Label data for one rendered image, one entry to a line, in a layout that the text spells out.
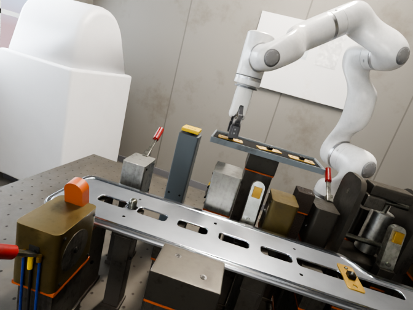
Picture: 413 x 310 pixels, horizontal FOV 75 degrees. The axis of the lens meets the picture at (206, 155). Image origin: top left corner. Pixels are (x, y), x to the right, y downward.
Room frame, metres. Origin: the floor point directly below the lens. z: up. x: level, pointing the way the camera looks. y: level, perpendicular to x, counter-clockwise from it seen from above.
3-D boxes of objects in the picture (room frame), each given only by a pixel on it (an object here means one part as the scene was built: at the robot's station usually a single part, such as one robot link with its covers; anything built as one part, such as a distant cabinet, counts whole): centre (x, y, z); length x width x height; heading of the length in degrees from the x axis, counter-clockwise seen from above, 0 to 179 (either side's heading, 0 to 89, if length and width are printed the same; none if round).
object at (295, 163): (0.88, -0.19, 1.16); 0.37 x 0.14 x 0.02; 85
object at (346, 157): (1.04, -0.55, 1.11); 0.19 x 0.12 x 0.24; 20
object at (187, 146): (0.91, 0.07, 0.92); 0.08 x 0.08 x 0.44; 85
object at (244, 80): (0.89, -0.06, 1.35); 0.09 x 0.08 x 0.03; 2
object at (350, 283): (0.53, -0.39, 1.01); 0.08 x 0.04 x 0.01; 175
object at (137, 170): (0.76, 0.19, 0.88); 0.12 x 0.07 x 0.36; 175
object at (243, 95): (0.89, -0.06, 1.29); 0.10 x 0.07 x 0.11; 2
